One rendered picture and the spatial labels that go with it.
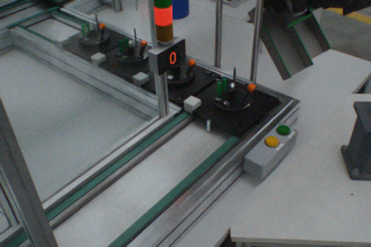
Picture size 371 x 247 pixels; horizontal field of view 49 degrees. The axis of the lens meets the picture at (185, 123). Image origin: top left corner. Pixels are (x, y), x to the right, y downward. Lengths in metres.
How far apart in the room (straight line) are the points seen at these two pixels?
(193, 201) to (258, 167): 0.24
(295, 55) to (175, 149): 0.60
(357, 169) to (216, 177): 0.46
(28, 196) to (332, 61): 1.57
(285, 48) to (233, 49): 0.44
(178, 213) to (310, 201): 0.42
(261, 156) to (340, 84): 0.67
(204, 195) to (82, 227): 0.34
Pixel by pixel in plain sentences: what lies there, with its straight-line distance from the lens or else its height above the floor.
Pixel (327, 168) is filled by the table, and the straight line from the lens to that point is 1.41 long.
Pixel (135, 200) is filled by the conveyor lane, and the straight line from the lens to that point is 1.20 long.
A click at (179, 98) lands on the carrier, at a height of 0.97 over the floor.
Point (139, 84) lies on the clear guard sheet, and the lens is 1.26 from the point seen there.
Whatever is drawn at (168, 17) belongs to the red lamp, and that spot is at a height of 1.33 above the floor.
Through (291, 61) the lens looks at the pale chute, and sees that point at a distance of 1.59.
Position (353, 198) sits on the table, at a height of 0.86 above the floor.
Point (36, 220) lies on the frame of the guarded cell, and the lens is 0.68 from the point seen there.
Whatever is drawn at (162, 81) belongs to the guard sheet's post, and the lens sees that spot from 1.31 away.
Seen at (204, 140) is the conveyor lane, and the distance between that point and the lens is 1.37.
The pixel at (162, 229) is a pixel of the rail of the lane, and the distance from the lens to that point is 1.08.
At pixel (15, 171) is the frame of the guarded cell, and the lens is 0.60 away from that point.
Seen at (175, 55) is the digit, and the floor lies 1.20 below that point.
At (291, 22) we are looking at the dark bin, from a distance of 1.45.
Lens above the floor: 1.83
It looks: 39 degrees down
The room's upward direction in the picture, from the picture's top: 2 degrees counter-clockwise
